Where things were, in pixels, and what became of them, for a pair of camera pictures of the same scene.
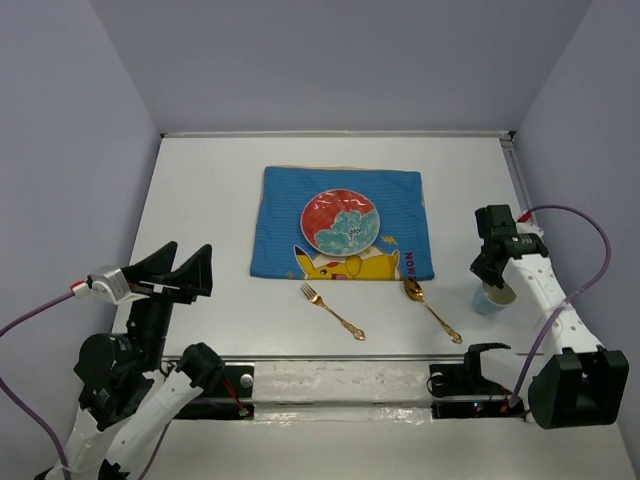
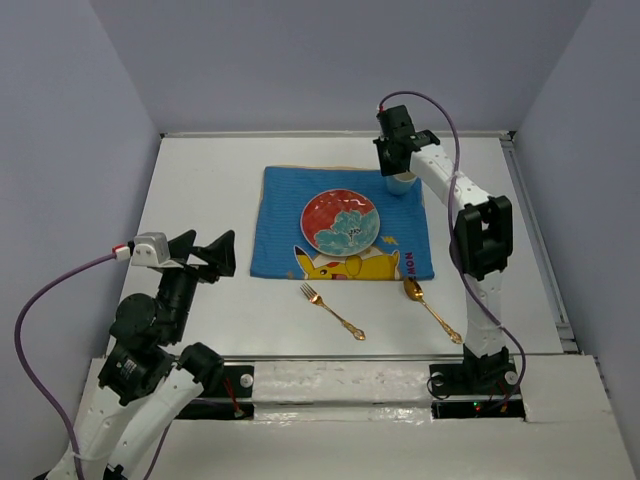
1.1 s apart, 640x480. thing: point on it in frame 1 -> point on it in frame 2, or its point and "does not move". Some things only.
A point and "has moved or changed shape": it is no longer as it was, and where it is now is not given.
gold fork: (314, 297) does not move
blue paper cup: (489, 299) has moved or changed shape
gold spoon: (414, 290) does not move
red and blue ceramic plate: (340, 222) does not move
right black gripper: (486, 274) -> (388, 168)
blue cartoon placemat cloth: (400, 252) does not move
